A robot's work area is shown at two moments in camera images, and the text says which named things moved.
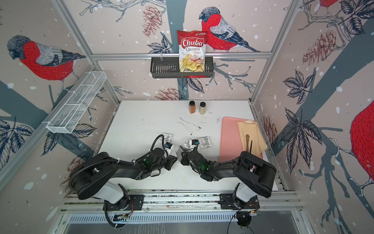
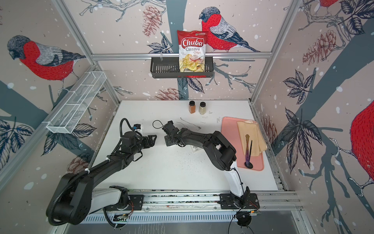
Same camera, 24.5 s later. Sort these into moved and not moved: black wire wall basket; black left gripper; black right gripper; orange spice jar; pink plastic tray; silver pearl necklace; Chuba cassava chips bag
Moved: black left gripper; black right gripper
Not moved: orange spice jar; silver pearl necklace; Chuba cassava chips bag; pink plastic tray; black wire wall basket
